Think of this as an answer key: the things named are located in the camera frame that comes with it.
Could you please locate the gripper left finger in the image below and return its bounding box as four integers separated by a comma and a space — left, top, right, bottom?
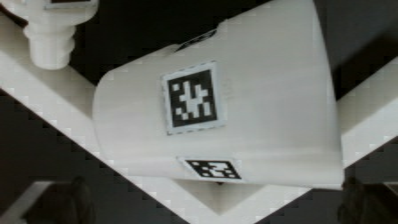
0, 175, 96, 224

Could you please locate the white front fence bar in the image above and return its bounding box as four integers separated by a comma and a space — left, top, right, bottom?
0, 49, 309, 224

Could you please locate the white lamp shade with markers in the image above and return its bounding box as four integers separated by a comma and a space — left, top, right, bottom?
92, 0, 343, 188

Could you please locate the white right fence bar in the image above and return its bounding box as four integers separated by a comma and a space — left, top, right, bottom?
337, 57, 398, 166

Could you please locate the white fence bar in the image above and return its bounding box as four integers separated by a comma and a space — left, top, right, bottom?
337, 57, 398, 166
0, 49, 309, 224

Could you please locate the white lamp bulb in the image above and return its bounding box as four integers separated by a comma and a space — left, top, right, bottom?
0, 0, 99, 70

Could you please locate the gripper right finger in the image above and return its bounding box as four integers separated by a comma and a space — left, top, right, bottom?
343, 177, 398, 224

